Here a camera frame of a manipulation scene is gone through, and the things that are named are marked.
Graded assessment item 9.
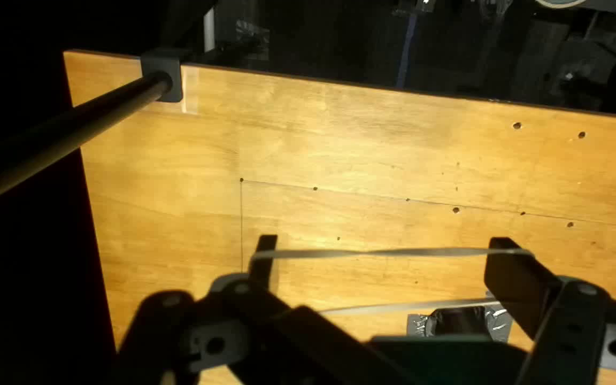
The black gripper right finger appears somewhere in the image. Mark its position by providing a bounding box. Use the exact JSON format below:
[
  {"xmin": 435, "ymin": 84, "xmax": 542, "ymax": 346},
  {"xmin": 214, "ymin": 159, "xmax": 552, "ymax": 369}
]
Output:
[{"xmin": 484, "ymin": 237, "xmax": 561, "ymax": 336}]

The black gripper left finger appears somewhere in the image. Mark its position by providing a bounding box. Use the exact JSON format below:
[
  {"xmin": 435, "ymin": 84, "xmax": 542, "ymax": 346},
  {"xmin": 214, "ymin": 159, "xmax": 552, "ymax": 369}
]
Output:
[{"xmin": 248, "ymin": 235, "xmax": 279, "ymax": 289}]

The black pole clamp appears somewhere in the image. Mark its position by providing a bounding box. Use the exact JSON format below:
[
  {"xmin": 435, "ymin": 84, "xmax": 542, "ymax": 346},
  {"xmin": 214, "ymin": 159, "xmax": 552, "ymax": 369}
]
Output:
[{"xmin": 139, "ymin": 47, "xmax": 185, "ymax": 103}]

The black tripod pole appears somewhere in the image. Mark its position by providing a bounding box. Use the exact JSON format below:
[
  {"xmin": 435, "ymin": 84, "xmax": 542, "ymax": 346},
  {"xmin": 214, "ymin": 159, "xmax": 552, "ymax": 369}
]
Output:
[{"xmin": 0, "ymin": 72, "xmax": 182, "ymax": 195}]

